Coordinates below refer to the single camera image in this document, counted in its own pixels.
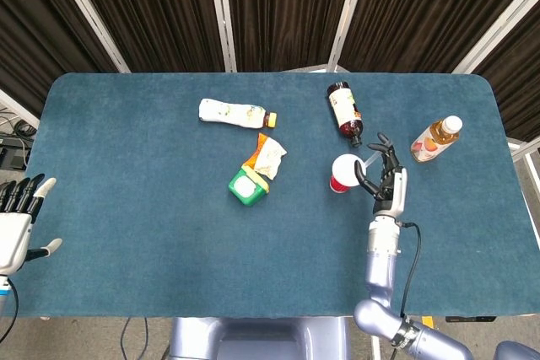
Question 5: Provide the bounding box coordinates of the black table control panel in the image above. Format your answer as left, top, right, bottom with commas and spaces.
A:
445, 315, 498, 323

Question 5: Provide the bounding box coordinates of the brown curtain screen panel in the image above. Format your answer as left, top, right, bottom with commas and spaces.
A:
451, 0, 540, 142
206, 0, 368, 73
328, 0, 540, 74
46, 0, 237, 73
0, 0, 130, 119

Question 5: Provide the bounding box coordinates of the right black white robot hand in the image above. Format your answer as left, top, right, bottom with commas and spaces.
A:
354, 132, 408, 220

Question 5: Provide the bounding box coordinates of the dark brown bottle white label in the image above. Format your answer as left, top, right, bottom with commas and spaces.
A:
327, 81, 364, 149

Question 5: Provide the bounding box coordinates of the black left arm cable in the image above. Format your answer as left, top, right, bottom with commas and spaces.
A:
0, 277, 20, 344

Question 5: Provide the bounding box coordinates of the green square plastic container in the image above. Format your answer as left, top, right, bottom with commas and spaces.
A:
228, 168, 271, 207

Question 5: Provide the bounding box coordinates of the red paper cup white lid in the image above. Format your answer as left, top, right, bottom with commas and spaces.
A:
329, 153, 370, 195

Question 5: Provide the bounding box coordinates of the peach tea bottle white cap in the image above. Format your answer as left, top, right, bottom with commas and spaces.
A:
410, 115, 463, 164

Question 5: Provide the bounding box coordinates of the white label bottle yellow cap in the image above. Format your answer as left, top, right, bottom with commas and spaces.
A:
198, 98, 278, 129

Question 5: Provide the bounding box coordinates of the crumpled white orange snack wrapper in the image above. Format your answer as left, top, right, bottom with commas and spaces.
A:
242, 132, 288, 180

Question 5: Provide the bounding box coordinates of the blue table cloth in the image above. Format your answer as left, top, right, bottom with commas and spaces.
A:
0, 72, 540, 320

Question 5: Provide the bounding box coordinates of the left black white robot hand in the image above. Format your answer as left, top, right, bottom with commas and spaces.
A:
0, 173, 63, 276

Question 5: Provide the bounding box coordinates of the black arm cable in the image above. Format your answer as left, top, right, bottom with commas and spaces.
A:
390, 221, 423, 360
0, 277, 20, 344

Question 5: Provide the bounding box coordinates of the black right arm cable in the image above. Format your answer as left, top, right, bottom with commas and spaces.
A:
390, 221, 423, 360

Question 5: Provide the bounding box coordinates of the silver robot torso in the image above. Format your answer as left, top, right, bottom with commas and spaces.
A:
167, 316, 352, 360

